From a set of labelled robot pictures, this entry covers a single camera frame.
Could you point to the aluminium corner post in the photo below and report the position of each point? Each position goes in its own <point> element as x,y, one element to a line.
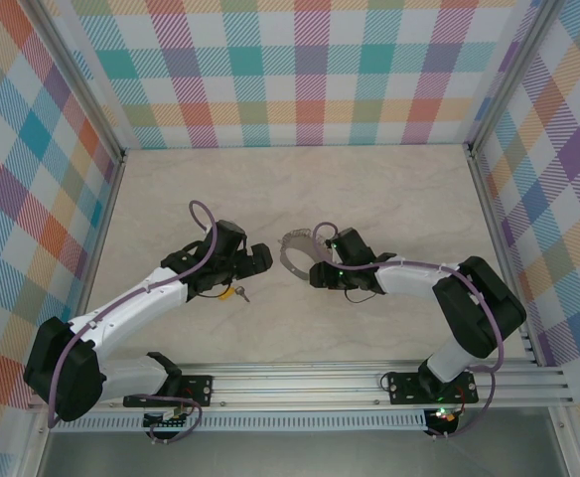
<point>508,79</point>
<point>79,84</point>

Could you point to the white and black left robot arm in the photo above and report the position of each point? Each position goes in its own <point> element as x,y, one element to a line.
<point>136,303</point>

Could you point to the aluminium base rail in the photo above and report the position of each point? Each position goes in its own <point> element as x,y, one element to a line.
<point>295,385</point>

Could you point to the aluminium table edge rail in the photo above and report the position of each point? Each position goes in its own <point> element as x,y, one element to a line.
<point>488,213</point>
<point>106,213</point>

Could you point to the small electronics board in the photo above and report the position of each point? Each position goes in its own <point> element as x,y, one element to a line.
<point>166,425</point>
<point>446,416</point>

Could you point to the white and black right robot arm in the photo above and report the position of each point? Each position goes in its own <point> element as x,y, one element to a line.
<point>409,280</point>

